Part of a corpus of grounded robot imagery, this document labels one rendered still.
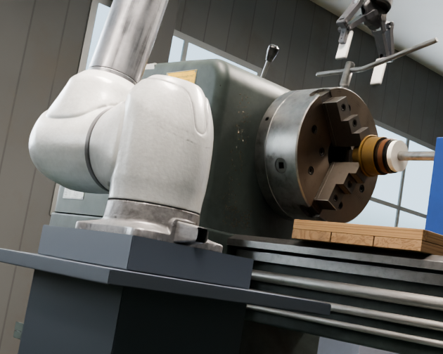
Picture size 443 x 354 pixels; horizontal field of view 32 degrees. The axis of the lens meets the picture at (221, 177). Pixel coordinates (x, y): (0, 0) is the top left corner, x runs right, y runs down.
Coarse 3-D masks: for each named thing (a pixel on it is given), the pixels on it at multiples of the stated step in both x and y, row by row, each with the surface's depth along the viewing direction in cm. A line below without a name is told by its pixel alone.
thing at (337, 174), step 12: (336, 168) 169; (348, 168) 167; (324, 180) 169; (336, 180) 167; (348, 180) 166; (360, 180) 166; (324, 192) 167; (336, 192) 166; (348, 192) 167; (312, 204) 167; (324, 204) 167; (336, 204) 167
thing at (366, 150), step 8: (368, 136) 167; (376, 136) 169; (360, 144) 165; (368, 144) 164; (376, 144) 164; (384, 144) 162; (352, 152) 168; (360, 152) 165; (368, 152) 163; (376, 152) 163; (384, 152) 161; (352, 160) 168; (360, 160) 165; (368, 160) 164; (376, 160) 163; (384, 160) 161; (360, 168) 165; (368, 168) 165; (376, 168) 164; (384, 168) 162; (368, 176) 167
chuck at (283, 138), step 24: (312, 96) 169; (336, 96) 172; (288, 120) 167; (312, 120) 167; (360, 120) 179; (288, 144) 165; (312, 144) 167; (288, 168) 165; (312, 168) 167; (288, 192) 168; (312, 192) 167; (360, 192) 179; (312, 216) 171; (336, 216) 173
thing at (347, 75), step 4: (348, 64) 182; (352, 64) 182; (348, 68) 181; (344, 72) 182; (348, 72) 181; (344, 76) 181; (348, 76) 181; (344, 80) 181; (348, 80) 181; (340, 84) 181; (344, 84) 180; (348, 84) 181
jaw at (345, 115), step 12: (324, 96) 170; (324, 108) 169; (336, 108) 167; (348, 108) 169; (336, 120) 168; (348, 120) 166; (336, 132) 169; (348, 132) 167; (360, 132) 166; (336, 144) 171; (348, 144) 168
